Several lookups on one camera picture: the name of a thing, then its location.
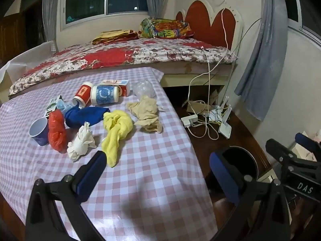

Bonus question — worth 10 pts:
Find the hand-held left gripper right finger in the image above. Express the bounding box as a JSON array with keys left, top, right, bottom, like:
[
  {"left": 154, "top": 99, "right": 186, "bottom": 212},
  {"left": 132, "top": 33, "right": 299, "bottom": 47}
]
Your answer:
[{"left": 209, "top": 152, "right": 295, "bottom": 241}]

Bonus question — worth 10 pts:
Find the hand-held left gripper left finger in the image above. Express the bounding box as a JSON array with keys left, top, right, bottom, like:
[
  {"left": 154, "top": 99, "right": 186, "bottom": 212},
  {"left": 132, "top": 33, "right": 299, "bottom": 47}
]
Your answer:
[{"left": 25, "top": 151, "right": 108, "bottom": 241}]

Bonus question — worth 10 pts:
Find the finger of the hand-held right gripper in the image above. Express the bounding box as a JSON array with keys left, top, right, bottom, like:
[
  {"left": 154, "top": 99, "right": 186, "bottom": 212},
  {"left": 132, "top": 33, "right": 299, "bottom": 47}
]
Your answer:
[
  {"left": 295, "top": 133, "right": 321, "bottom": 161},
  {"left": 265, "top": 139, "right": 318, "bottom": 174}
]

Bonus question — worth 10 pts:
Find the black trash bin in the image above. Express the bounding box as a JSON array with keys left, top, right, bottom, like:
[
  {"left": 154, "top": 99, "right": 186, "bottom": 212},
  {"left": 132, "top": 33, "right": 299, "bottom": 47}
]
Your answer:
[{"left": 218, "top": 146, "right": 259, "bottom": 181}]

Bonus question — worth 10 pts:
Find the green and white milk carton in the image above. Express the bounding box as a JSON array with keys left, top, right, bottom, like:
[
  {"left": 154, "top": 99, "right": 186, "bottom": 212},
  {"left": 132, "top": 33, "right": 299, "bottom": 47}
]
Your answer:
[{"left": 45, "top": 95, "right": 63, "bottom": 118}]

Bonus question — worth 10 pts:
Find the blue paper cup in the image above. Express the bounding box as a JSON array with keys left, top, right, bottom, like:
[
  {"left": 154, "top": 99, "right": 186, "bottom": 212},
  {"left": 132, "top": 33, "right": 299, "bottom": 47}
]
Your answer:
[{"left": 90, "top": 85, "right": 122, "bottom": 106}]

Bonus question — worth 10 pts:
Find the red paper cup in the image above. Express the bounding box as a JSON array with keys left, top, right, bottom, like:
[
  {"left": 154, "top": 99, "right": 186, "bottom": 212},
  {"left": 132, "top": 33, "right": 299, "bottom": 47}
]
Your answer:
[{"left": 73, "top": 82, "right": 94, "bottom": 109}]

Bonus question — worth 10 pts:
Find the clear plastic bag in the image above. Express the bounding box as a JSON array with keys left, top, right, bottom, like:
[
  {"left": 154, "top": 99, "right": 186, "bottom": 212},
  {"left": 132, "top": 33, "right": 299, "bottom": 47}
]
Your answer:
[{"left": 132, "top": 80, "right": 156, "bottom": 99}]

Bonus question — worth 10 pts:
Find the cream stool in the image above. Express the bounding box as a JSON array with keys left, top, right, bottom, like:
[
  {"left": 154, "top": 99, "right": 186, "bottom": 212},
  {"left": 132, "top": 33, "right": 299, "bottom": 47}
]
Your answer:
[{"left": 256, "top": 167, "right": 276, "bottom": 184}]

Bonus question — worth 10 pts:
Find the crumpled white paper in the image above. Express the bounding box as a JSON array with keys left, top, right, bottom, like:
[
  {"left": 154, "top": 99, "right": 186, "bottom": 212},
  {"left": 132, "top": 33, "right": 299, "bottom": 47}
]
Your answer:
[{"left": 67, "top": 122, "right": 97, "bottom": 162}]

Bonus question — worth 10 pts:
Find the white router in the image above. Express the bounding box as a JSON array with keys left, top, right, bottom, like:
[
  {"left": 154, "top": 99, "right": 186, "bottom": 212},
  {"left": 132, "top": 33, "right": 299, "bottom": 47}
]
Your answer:
[{"left": 218, "top": 97, "right": 232, "bottom": 140}]

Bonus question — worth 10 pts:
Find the yellow cloth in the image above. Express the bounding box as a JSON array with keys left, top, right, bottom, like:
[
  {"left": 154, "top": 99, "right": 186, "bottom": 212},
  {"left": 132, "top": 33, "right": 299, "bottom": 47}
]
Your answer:
[{"left": 101, "top": 110, "right": 134, "bottom": 168}]

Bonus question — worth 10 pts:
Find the red plastic bag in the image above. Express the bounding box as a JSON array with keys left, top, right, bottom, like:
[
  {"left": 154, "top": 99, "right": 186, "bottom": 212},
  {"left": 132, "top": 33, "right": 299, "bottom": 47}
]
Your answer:
[{"left": 48, "top": 110, "right": 68, "bottom": 153}]

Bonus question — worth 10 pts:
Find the pink checkered tablecloth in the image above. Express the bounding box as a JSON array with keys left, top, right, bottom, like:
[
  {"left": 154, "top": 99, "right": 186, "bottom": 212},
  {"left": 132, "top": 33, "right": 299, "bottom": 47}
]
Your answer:
[{"left": 0, "top": 66, "right": 218, "bottom": 241}]

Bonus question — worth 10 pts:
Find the blue cloth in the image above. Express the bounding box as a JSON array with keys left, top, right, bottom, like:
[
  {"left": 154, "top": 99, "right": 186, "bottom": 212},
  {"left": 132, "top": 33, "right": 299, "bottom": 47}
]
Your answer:
[{"left": 64, "top": 106, "right": 111, "bottom": 129}]

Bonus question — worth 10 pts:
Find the white power strip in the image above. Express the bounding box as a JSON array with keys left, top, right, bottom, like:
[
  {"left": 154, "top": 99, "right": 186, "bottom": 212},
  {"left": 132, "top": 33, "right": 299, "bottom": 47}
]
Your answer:
[{"left": 181, "top": 114, "right": 199, "bottom": 128}]

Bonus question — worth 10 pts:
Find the purple paper cup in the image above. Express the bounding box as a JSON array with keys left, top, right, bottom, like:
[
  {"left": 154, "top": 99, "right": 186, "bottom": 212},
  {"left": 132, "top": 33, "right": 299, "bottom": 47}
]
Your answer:
[{"left": 29, "top": 117, "right": 49, "bottom": 146}]

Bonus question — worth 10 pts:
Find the blue face mask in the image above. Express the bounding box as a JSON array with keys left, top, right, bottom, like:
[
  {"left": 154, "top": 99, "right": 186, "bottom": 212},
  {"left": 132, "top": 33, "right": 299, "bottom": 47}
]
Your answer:
[{"left": 56, "top": 99, "right": 76, "bottom": 114}]

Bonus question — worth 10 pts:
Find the cardboard box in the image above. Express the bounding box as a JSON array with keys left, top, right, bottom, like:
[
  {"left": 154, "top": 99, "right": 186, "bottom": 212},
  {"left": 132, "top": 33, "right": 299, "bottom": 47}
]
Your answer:
[{"left": 183, "top": 89, "right": 218, "bottom": 114}]

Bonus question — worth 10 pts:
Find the beige cloth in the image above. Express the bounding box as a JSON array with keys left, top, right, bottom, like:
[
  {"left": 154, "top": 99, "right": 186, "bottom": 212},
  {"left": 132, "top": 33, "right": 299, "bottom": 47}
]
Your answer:
[{"left": 126, "top": 96, "right": 165, "bottom": 133}]

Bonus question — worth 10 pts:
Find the small red and white box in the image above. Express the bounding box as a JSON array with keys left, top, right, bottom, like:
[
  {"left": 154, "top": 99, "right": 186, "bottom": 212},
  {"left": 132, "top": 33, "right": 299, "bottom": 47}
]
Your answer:
[{"left": 101, "top": 79, "right": 131, "bottom": 97}]

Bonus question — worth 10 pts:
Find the red floral bed cover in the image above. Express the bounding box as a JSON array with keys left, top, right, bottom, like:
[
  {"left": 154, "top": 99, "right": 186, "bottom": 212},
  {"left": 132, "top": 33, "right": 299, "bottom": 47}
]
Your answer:
[{"left": 9, "top": 38, "right": 237, "bottom": 99}]

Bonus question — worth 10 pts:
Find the white plastic sheet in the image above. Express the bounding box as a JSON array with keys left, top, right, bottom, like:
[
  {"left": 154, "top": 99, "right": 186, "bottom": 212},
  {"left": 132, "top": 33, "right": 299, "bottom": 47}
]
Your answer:
[{"left": 0, "top": 40, "right": 57, "bottom": 81}]

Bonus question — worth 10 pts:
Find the red heart-shaped headboard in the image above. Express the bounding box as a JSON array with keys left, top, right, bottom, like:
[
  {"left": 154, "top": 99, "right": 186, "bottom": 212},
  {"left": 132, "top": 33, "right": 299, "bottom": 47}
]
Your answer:
[{"left": 176, "top": 0, "right": 244, "bottom": 53}]

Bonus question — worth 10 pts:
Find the folded yellow blanket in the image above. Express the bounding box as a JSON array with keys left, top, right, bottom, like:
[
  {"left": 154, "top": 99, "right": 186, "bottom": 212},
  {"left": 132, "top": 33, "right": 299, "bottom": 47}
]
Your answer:
[{"left": 91, "top": 30, "right": 139, "bottom": 46}]

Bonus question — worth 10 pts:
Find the colourful patterned pillow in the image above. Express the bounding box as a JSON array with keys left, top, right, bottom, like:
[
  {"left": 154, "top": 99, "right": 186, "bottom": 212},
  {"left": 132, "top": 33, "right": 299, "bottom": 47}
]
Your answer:
[{"left": 139, "top": 17, "right": 195, "bottom": 40}]

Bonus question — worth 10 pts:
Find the wooden door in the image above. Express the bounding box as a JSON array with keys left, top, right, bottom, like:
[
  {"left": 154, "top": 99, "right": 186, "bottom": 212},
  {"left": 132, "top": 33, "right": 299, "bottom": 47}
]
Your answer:
[{"left": 0, "top": 0, "right": 47, "bottom": 63}]

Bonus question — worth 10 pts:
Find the cream bed frame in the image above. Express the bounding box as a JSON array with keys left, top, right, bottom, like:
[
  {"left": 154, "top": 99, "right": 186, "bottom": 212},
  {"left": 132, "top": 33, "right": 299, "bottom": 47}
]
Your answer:
[{"left": 160, "top": 63, "right": 237, "bottom": 88}]

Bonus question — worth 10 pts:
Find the white cable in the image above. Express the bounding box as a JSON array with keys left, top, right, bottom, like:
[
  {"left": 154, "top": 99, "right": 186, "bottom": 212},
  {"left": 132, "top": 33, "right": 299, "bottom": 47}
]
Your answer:
[{"left": 188, "top": 0, "right": 237, "bottom": 141}]

